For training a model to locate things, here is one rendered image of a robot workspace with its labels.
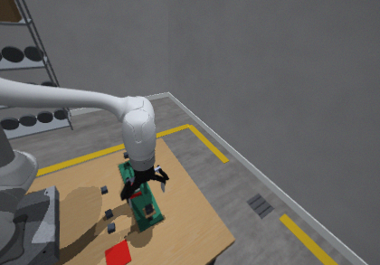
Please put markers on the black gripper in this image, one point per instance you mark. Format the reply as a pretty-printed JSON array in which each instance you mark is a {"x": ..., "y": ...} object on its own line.
[{"x": 140, "y": 177}]

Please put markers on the red square plate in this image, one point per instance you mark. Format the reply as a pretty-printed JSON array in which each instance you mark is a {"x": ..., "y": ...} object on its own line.
[{"x": 118, "y": 254}]

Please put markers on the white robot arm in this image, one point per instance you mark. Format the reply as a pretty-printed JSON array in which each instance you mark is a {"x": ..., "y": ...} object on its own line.
[{"x": 18, "y": 169}]

